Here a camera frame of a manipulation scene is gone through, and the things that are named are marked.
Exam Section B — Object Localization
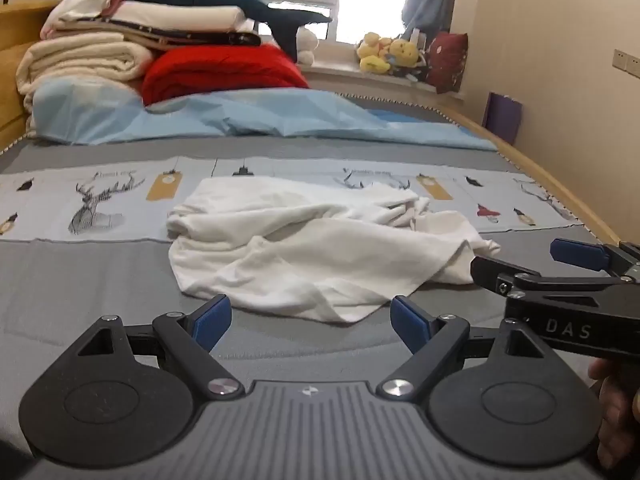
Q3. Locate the light blue quilt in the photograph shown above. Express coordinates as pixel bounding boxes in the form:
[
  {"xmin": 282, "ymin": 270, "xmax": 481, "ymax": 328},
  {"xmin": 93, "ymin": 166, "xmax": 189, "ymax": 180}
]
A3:
[{"xmin": 31, "ymin": 80, "xmax": 498, "ymax": 152}]

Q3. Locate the wooden bed side rail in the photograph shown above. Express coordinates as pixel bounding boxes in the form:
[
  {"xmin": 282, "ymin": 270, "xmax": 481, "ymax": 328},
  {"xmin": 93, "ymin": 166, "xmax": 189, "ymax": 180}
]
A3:
[{"xmin": 445, "ymin": 107, "xmax": 626, "ymax": 246}]

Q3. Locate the cream folded blanket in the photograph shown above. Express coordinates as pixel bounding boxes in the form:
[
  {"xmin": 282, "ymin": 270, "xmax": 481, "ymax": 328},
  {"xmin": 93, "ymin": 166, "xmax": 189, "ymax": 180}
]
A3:
[{"xmin": 16, "ymin": 32, "xmax": 156, "ymax": 136}]

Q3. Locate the white window sill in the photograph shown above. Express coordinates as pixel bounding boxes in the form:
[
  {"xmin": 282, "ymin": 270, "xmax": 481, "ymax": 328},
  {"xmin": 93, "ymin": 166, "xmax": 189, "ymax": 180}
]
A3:
[{"xmin": 300, "ymin": 62, "xmax": 466, "ymax": 106}]

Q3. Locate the dark patterned plush toy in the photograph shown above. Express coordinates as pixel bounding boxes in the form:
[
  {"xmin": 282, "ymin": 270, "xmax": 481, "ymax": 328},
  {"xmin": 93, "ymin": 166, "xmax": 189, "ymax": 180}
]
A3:
[{"xmin": 390, "ymin": 57, "xmax": 432, "ymax": 84}]

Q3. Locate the white shirt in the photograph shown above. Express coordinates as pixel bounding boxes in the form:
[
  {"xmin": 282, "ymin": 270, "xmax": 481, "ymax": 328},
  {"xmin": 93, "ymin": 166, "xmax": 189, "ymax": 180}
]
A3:
[{"xmin": 166, "ymin": 176, "xmax": 502, "ymax": 324}]

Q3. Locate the dark red cushion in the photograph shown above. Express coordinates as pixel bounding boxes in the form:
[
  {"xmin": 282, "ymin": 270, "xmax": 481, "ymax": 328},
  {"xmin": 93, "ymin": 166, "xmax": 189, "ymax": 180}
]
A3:
[{"xmin": 425, "ymin": 31, "xmax": 469, "ymax": 95}]

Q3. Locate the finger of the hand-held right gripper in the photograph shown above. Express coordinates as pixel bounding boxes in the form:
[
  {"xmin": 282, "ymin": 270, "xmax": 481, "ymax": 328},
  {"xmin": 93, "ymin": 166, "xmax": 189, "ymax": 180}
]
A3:
[
  {"xmin": 550, "ymin": 238, "xmax": 640, "ymax": 281},
  {"xmin": 470, "ymin": 255, "xmax": 545, "ymax": 297}
]

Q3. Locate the red blanket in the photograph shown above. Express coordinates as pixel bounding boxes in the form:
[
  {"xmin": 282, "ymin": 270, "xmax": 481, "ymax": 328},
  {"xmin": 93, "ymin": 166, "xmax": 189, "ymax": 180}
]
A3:
[{"xmin": 141, "ymin": 44, "xmax": 311, "ymax": 107}]

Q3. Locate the white folded quilt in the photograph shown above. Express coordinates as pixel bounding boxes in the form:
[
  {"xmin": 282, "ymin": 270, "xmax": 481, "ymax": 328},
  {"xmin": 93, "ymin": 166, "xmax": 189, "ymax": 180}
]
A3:
[{"xmin": 55, "ymin": 2, "xmax": 256, "ymax": 36}]

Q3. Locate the wooden headboard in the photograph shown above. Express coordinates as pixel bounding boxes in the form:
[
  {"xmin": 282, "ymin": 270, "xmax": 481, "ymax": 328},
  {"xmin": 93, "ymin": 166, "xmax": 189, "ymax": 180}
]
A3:
[{"xmin": 0, "ymin": 2, "xmax": 56, "ymax": 138}]

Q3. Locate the person's right hand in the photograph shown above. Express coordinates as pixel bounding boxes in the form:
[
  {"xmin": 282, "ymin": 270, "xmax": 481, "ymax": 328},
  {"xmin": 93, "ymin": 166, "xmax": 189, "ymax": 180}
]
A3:
[{"xmin": 589, "ymin": 359, "xmax": 640, "ymax": 468}]

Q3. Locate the purple box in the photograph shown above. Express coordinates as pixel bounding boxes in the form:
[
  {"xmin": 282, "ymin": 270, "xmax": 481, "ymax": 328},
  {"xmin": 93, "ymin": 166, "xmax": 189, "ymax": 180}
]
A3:
[{"xmin": 482, "ymin": 91, "xmax": 523, "ymax": 145}]

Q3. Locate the grey printed bed sheet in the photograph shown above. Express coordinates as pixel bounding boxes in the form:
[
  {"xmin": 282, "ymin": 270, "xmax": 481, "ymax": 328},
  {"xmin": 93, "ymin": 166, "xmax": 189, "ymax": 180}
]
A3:
[{"xmin": 0, "ymin": 92, "xmax": 623, "ymax": 466}]

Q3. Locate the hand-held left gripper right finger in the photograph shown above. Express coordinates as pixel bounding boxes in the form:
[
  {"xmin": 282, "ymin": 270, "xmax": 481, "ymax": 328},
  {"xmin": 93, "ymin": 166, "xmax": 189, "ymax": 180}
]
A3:
[{"xmin": 376, "ymin": 295, "xmax": 548, "ymax": 403}]

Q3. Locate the yellow plush toy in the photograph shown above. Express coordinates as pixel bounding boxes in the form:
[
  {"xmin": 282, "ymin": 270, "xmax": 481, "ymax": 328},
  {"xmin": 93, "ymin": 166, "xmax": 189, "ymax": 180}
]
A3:
[
  {"xmin": 389, "ymin": 37, "xmax": 426, "ymax": 68},
  {"xmin": 356, "ymin": 32, "xmax": 393, "ymax": 75}
]

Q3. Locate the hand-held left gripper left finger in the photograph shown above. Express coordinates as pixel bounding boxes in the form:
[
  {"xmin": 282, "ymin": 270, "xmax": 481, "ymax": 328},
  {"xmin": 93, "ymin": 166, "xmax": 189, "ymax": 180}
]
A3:
[{"xmin": 75, "ymin": 294, "xmax": 247, "ymax": 402}]

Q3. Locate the white plush toy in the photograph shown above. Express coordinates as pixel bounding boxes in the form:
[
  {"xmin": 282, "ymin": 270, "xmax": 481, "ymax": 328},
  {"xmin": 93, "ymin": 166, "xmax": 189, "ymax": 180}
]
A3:
[{"xmin": 295, "ymin": 27, "xmax": 320, "ymax": 66}]

